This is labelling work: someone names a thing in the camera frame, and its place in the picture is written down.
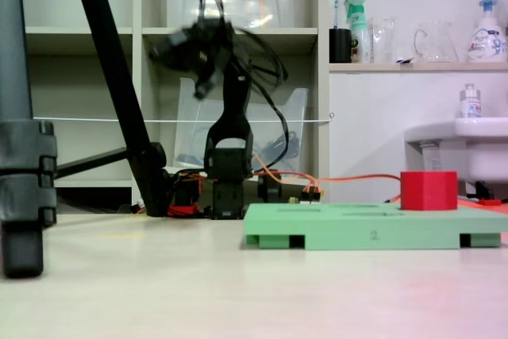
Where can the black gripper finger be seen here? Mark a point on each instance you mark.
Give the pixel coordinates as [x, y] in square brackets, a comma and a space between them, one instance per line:
[206, 83]
[168, 47]

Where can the red octagonal pillar block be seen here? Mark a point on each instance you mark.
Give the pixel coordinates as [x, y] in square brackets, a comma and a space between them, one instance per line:
[428, 192]

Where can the clear plastic file tray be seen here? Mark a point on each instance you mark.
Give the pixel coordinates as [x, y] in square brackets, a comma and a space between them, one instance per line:
[190, 116]

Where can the beige shelf unit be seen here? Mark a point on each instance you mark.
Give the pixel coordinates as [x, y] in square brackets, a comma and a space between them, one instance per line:
[137, 77]

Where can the black round table clamp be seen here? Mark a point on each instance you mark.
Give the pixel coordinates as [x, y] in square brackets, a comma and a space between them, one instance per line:
[272, 190]

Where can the black cup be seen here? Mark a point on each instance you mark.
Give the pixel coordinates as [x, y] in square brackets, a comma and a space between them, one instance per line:
[340, 46]

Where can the blue white toothbrush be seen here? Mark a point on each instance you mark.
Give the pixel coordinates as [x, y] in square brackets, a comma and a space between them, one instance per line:
[336, 11]

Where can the thin black tripod brace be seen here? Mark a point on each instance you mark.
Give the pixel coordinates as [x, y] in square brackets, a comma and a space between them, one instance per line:
[91, 162]

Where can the small circuit board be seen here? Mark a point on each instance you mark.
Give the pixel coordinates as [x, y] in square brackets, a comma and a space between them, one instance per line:
[311, 195]

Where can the green spray bottle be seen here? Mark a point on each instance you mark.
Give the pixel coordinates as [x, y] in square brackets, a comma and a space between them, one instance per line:
[358, 33]

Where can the clear glass beaker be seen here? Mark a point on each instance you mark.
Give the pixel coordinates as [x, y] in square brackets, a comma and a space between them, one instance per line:
[384, 43]

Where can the thick grey tripod leg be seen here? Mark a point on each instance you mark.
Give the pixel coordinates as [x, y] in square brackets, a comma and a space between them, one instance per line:
[16, 156]

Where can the green shape sorter board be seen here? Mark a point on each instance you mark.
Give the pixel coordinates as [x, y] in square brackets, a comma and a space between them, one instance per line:
[337, 228]

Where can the clear glass pitcher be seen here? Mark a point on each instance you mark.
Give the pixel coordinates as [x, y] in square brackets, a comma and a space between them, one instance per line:
[436, 45]

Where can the small clear sanitizer bottle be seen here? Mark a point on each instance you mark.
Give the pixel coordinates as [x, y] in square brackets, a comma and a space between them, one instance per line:
[470, 105]

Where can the white sink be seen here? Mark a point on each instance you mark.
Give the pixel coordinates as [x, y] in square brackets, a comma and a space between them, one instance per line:
[476, 148]

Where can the white pump soap bottle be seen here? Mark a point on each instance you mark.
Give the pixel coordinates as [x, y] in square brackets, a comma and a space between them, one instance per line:
[486, 39]

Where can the black clamp with red piece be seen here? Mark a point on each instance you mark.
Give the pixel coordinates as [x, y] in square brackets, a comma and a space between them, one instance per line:
[485, 192]

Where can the wooden wall ledge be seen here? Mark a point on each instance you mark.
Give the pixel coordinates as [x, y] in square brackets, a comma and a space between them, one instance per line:
[416, 67]

